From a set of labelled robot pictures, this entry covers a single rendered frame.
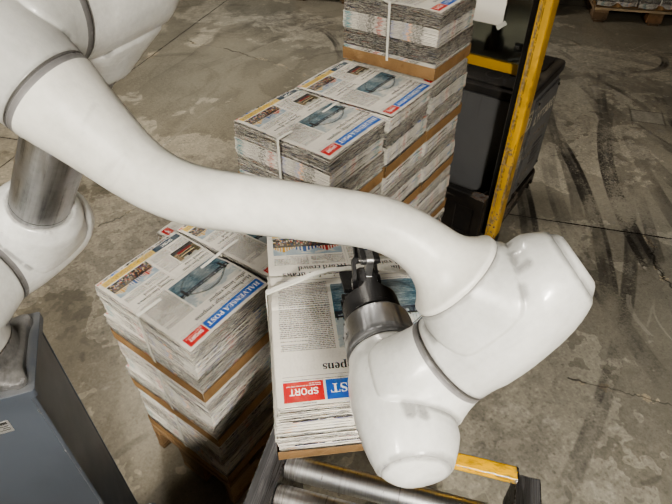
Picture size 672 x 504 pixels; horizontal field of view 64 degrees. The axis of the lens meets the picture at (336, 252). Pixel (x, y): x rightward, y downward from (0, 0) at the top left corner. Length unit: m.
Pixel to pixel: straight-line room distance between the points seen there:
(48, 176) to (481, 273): 0.68
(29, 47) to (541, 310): 0.51
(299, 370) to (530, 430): 1.53
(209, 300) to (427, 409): 0.95
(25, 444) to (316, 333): 0.69
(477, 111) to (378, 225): 2.23
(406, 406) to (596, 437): 1.80
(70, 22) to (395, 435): 0.50
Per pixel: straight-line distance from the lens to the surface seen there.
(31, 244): 1.08
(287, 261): 0.97
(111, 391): 2.39
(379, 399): 0.56
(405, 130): 1.86
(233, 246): 1.57
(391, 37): 1.97
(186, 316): 1.40
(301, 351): 0.84
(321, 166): 1.52
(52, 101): 0.56
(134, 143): 0.55
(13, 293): 1.12
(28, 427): 1.26
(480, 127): 2.73
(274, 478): 1.15
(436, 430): 0.55
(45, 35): 0.58
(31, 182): 0.97
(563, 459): 2.22
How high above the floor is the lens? 1.83
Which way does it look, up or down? 41 degrees down
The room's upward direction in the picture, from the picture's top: straight up
